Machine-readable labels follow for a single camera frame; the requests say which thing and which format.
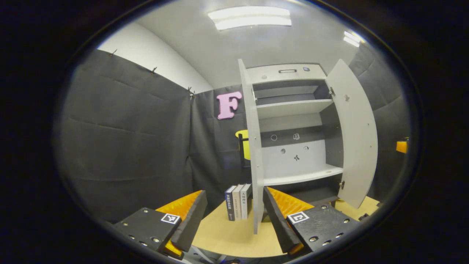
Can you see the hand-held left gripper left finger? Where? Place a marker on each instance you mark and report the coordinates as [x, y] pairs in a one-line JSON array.
[[190, 223]]

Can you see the beige book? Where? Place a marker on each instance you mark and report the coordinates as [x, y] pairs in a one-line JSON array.
[[237, 203]]

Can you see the large ceiling light panel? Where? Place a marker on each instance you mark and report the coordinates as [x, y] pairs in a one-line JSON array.
[[249, 18]]

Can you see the grey double-door shoe cabinet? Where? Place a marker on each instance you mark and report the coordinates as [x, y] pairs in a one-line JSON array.
[[293, 108]]

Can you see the black backdrop cloth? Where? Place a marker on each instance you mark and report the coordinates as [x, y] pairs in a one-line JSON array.
[[128, 146]]

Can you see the small ceiling light panel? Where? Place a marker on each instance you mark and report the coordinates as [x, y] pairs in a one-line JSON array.
[[351, 39]]

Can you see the grey shoe cabinet door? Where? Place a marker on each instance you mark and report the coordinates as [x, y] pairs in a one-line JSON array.
[[256, 183], [359, 139]]

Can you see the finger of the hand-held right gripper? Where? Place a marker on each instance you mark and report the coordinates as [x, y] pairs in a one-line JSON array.
[[402, 146]]

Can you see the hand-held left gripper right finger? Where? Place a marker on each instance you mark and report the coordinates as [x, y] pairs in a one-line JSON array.
[[280, 223]]

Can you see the blue book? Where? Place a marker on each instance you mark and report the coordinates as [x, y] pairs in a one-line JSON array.
[[230, 205]]

